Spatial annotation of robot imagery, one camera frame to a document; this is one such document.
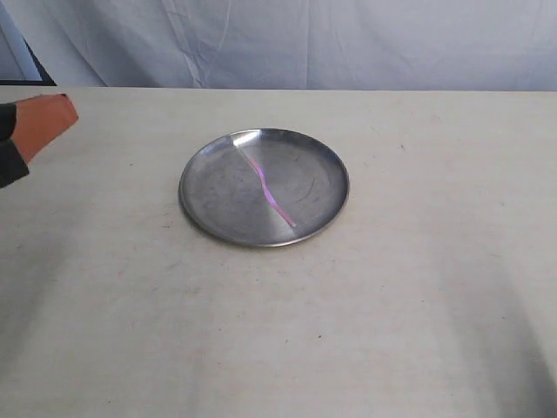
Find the round stainless steel plate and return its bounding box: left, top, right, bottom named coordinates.
left=178, top=128, right=350, bottom=247

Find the white backdrop cloth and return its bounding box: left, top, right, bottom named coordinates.
left=3, top=1, right=556, bottom=91

